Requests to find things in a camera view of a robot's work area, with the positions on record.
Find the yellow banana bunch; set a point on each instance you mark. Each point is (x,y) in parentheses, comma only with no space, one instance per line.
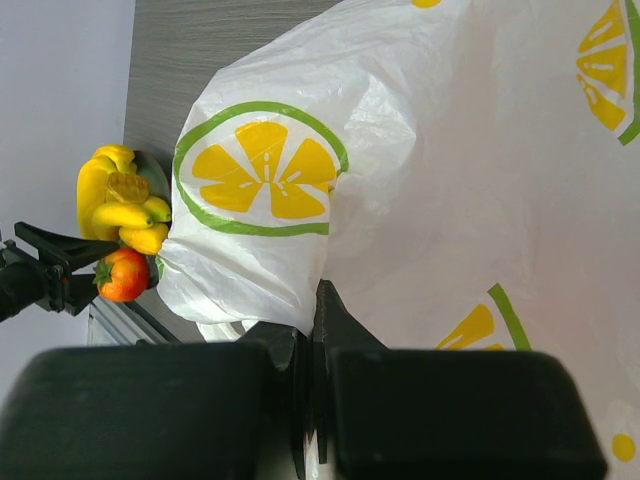
(107,191)

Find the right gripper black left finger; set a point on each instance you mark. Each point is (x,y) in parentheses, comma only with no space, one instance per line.
(223,410)

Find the white plastic bag lemon print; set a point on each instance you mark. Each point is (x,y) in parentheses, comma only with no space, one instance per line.
(466,174)

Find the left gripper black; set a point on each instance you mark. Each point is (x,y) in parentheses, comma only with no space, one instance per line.
(27,281)

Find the red orange apple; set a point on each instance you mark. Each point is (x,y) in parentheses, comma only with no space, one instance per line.
(122,276)

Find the dark fruit plate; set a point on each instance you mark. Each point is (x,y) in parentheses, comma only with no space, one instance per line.
(157,204)

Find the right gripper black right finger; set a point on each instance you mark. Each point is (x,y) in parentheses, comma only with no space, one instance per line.
(382,413)

